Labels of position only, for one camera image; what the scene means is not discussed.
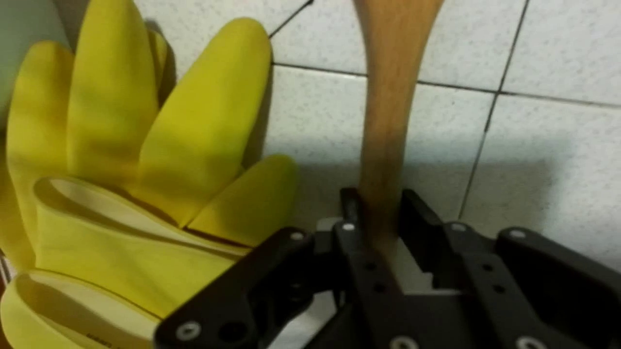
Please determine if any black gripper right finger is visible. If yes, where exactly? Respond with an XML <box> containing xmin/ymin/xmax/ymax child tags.
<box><xmin>338</xmin><ymin>189</ymin><xmax>621</xmax><ymax>349</ymax></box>

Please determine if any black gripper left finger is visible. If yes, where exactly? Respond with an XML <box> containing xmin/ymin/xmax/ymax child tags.
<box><xmin>153</xmin><ymin>228</ymin><xmax>338</xmax><ymax>349</ymax></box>

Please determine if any wooden spoon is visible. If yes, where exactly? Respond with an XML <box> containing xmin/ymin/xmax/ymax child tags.
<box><xmin>353</xmin><ymin>0</ymin><xmax>444</xmax><ymax>251</ymax></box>

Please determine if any yellow rubber glove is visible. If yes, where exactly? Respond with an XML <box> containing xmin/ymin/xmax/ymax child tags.
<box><xmin>2</xmin><ymin>0</ymin><xmax>297</xmax><ymax>349</ymax></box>

